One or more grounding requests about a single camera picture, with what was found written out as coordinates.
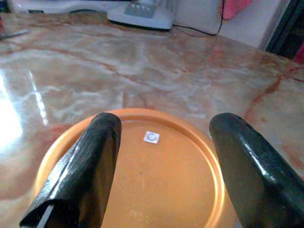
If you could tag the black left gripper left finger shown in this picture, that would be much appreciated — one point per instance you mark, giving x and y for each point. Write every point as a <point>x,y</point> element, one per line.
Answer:
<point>78,171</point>

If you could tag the black appliance frame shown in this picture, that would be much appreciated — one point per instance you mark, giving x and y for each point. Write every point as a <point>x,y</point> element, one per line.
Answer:
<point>285,28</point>

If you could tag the pink cloth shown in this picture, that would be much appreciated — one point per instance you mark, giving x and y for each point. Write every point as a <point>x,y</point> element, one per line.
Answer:
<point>235,8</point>

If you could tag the grey metal utensil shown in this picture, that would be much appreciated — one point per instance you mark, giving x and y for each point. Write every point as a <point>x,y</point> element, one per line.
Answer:
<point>14,34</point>

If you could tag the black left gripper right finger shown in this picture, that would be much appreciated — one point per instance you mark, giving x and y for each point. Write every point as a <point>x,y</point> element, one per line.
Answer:
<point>256,180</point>

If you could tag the white kitchen appliance with buttons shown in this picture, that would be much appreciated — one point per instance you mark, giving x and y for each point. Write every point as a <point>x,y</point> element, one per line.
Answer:
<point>145,19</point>

